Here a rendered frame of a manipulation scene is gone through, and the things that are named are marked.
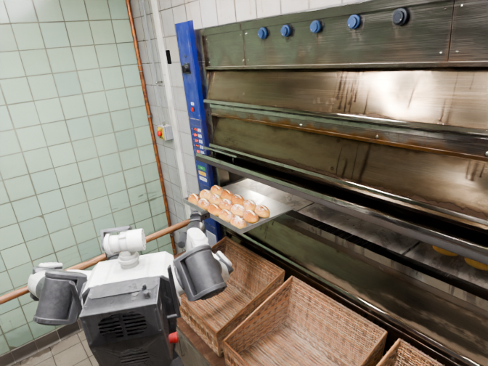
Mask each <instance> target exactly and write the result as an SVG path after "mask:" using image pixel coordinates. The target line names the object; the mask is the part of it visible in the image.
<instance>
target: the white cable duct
mask: <svg viewBox="0 0 488 366"><path fill-rule="evenodd" d="M151 4H152V13H153V17H154V22H155V30H156V35H157V40H158V48H159V52H160V61H161V65H162V70H163V78H164V83H165V88H166V96H167V100H168V108H169V113H170V118H171V127H172V131H173V136H174V144H175V149H176V157H177V162H178V167H179V175H180V179H181V184H182V192H183V197H184V198H186V197H188V194H187V185H186V180H185V175H184V167H183V162H182V154H181V149H180V144H179V135H178V131H177V126H176V117H175V112H174V104H173V100H172V94H171V86H170V81H169V77H168V68H167V63H166V55H165V49H164V45H163V37H162V32H161V26H160V18H159V14H158V5H157V0H151ZM184 205H185V210H186V215H187V219H190V214H191V212H190V206H189V205H187V204H184Z"/></svg>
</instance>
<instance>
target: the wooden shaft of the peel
mask: <svg viewBox="0 0 488 366"><path fill-rule="evenodd" d="M189 223H190V219H187V220H184V221H182V222H179V223H178V224H175V225H173V226H170V227H167V228H165V229H162V230H161V231H158V232H155V233H153V234H151V235H148V236H146V237H145V238H146V243H148V242H150V241H152V240H155V239H157V238H159V237H162V236H164V235H167V234H169V233H171V232H174V231H176V230H178V229H181V228H183V227H186V226H187V225H188V224H189ZM106 260H107V259H106V255H105V253H104V254H102V255H100V256H97V257H95V258H92V259H89V260H88V261H85V262H83V263H80V264H77V265H75V266H74V267H71V268H68V269H77V270H84V269H87V268H89V267H92V266H94V265H95V264H98V263H99V262H101V261H106ZM68 269H65V271H67V270H68ZM27 293H30V291H29V290H28V286H27V285H26V286H25V287H22V288H19V289H17V290H14V291H12V292H10V293H7V294H5V295H3V296H0V305H1V304H4V303H6V302H8V301H11V300H13V299H15V298H18V297H20V296H23V295H25V294H27Z"/></svg>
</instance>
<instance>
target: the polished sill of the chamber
mask: <svg viewBox="0 0 488 366"><path fill-rule="evenodd" d="M278 218H280V219H283V220H285V221H288V222H290V223H291V224H295V225H296V226H298V227H300V228H303V229H305V230H307V231H310V232H312V233H314V234H316V235H319V236H320V237H323V238H325V239H327V240H330V241H332V242H334V243H337V244H339V245H341V246H343V247H345V248H348V249H349V250H352V251H354V252H356V253H359V254H361V255H363V256H366V257H368V258H369V259H372V260H374V261H377V262H379V263H381V264H383V265H386V266H388V267H390V268H392V269H395V270H396V271H399V272H401V273H403V274H405V275H408V276H410V277H413V278H415V279H416V280H420V281H421V282H424V283H426V284H428V285H430V286H432V287H435V288H437V289H439V290H442V291H444V292H445V293H448V294H450V295H452V296H455V297H457V298H459V299H462V300H464V301H466V302H468V303H470V304H473V305H475V306H477V307H479V308H481V309H484V310H486V311H488V289H486V288H483V287H481V286H478V285H475V284H473V283H472V282H469V281H466V280H463V279H461V278H459V277H456V276H454V275H452V274H449V273H446V272H443V271H442V270H439V269H436V268H434V267H431V266H429V265H427V264H424V263H422V262H419V261H416V260H414V259H411V258H409V257H407V256H404V255H402V254H400V253H397V252H395V251H392V250H389V249H388V248H384V247H383V246H380V245H377V244H375V243H372V242H370V241H368V240H365V239H363V238H360V237H357V236H356V235H353V234H350V233H348V232H345V231H343V230H341V229H338V228H336V227H333V226H330V225H329V224H326V223H323V222H321V221H318V220H316V219H313V218H311V217H309V216H306V215H303V214H302V213H299V212H297V211H294V210H291V211H288V212H286V213H284V214H282V215H280V216H278Z"/></svg>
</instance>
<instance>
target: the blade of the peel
mask: <svg viewBox="0 0 488 366"><path fill-rule="evenodd" d="M221 188H222V189H223V190H230V191H231V192H232V194H233V195H235V194H238V195H241V196H242V197H243V198H244V200H247V199H250V200H252V201H254V202H255V203H256V205H264V206H266V207H267V208H268V209H269V211H270V216H269V217H268V218H261V217H259V221H258V222H256V223H255V224H251V223H248V222H246V224H247V226H246V227H243V228H241V229H239V228H237V227H236V226H234V225H232V224H231V223H230V222H226V221H225V220H223V219H220V218H219V216H215V215H213V214H212V213H210V212H209V213H210V218H212V219H214V220H215V221H217V222H219V223H220V224H223V225H224V226H226V227H228V228H230V229H232V230H233V231H235V232H237V233H238V234H240V235H241V234H243V233H244V232H247V231H249V230H251V229H253V228H255V227H257V226H259V225H261V224H263V223H265V222H268V221H270V220H272V219H274V218H276V217H278V216H280V215H282V214H284V213H286V212H288V211H291V210H293V209H294V208H293V207H291V206H288V205H285V204H284V203H281V202H278V201H276V200H273V199H271V198H268V197H265V196H263V195H260V194H258V193H256V192H253V191H250V190H247V189H246V188H243V187H240V186H238V185H236V184H229V185H227V186H223V187H221ZM188 199H189V197H186V198H183V202H184V203H185V204H187V205H189V206H191V207H192V208H194V209H196V210H197V211H199V212H203V211H205V210H204V209H202V208H201V207H199V206H197V205H195V204H193V203H191V202H190V201H188Z"/></svg>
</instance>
